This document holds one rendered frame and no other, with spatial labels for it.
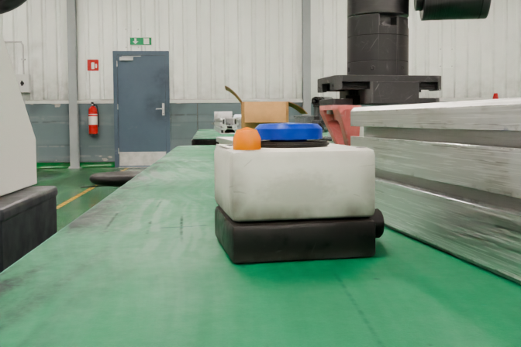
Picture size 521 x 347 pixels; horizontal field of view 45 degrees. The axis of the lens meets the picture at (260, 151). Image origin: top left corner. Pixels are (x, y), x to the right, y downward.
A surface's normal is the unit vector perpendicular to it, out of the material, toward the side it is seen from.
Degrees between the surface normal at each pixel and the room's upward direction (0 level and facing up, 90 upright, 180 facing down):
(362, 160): 90
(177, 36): 90
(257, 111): 68
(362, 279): 0
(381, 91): 90
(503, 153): 90
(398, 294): 0
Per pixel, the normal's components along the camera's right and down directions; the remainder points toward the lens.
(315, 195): 0.19, 0.05
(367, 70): -0.53, 0.05
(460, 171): -0.98, 0.02
